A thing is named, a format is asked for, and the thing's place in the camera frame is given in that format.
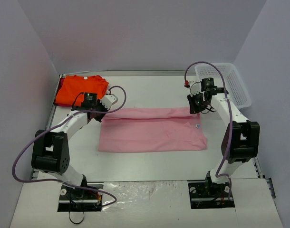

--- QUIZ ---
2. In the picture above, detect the pink t shirt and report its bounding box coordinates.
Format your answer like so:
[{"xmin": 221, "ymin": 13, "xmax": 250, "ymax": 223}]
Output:
[{"xmin": 98, "ymin": 107, "xmax": 207, "ymax": 153}]

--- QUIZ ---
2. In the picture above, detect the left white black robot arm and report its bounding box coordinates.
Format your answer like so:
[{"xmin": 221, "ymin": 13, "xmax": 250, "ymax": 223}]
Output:
[{"xmin": 31, "ymin": 92, "xmax": 118, "ymax": 199}]

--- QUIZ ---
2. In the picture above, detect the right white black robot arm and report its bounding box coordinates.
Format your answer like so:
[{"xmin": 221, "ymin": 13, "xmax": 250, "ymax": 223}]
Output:
[{"xmin": 184, "ymin": 77, "xmax": 260, "ymax": 196}]

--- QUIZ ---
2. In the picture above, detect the folded orange t shirt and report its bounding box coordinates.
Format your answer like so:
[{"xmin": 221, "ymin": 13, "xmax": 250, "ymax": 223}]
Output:
[{"xmin": 56, "ymin": 75, "xmax": 109, "ymax": 107}]

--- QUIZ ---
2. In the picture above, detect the white plastic basket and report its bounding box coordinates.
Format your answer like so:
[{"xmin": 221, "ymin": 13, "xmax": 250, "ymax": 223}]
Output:
[{"xmin": 194, "ymin": 63, "xmax": 251, "ymax": 109}]

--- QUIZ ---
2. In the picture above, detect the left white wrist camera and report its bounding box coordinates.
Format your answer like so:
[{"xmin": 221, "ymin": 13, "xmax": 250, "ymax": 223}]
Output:
[{"xmin": 100, "ymin": 94, "xmax": 118, "ymax": 110}]

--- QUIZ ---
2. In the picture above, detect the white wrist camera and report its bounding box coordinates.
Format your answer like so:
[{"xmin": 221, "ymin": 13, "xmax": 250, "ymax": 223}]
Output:
[
  {"xmin": 189, "ymin": 81, "xmax": 201, "ymax": 95},
  {"xmin": 100, "ymin": 94, "xmax": 118, "ymax": 110}
]

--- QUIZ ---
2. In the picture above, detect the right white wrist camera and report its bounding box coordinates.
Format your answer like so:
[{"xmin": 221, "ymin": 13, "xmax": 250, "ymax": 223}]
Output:
[{"xmin": 189, "ymin": 81, "xmax": 201, "ymax": 95}]

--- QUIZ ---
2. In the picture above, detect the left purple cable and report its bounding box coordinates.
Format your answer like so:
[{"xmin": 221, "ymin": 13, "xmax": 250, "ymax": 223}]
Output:
[{"xmin": 12, "ymin": 85, "xmax": 127, "ymax": 207}]

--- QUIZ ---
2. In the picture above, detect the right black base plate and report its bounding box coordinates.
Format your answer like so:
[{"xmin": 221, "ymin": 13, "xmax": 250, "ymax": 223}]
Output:
[{"xmin": 188, "ymin": 181, "xmax": 235, "ymax": 209}]

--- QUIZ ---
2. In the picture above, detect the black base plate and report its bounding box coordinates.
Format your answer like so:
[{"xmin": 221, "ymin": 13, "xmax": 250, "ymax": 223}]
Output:
[
  {"xmin": 188, "ymin": 181, "xmax": 235, "ymax": 209},
  {"xmin": 57, "ymin": 185, "xmax": 102, "ymax": 212}
]

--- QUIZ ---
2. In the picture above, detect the thin black cable loop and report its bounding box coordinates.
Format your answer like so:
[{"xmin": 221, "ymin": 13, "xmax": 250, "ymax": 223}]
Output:
[{"xmin": 68, "ymin": 199, "xmax": 85, "ymax": 224}]

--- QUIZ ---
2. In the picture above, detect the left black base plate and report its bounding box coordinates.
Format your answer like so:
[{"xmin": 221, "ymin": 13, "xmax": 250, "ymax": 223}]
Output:
[{"xmin": 57, "ymin": 185, "xmax": 102, "ymax": 212}]

